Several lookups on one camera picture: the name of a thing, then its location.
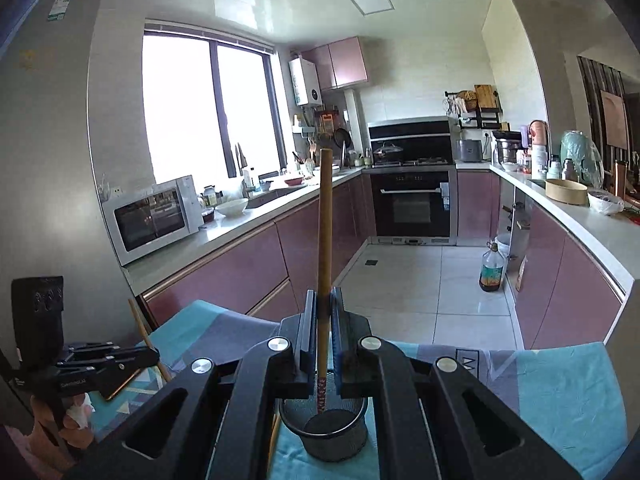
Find bamboo chopstick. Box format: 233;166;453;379
317;148;333;413
128;298;171;384

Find black mesh utensil holder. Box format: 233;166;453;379
278;396;368;463

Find left hand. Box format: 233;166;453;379
27;396;94;464

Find pink base cabinets left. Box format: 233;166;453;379
142;173;377;326

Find pink base cabinets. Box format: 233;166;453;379
457;170;622;349
142;173;377;326

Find black built-in oven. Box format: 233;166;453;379
370;167;458;246

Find white microwave oven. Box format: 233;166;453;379
102;174;204;266

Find silver refrigerator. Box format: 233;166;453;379
1;0;140;358

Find white ceramic bowl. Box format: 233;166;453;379
216;198;248;218

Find oil bottle on floor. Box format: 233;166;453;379
478;242;506;292

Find black range hood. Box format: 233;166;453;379
368;116;459;166

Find pink base cabinets right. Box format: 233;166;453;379
457;170;622;349

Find white water heater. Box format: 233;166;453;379
288;58;322;106

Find teal grey tablecloth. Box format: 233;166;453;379
72;310;639;479

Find black dish rack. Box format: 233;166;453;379
444;84;502;130

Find round bamboo steamer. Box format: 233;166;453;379
544;179;588;206

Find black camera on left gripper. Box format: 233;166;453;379
11;276;64;370

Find pink wall cabinet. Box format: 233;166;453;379
302;37;369;91

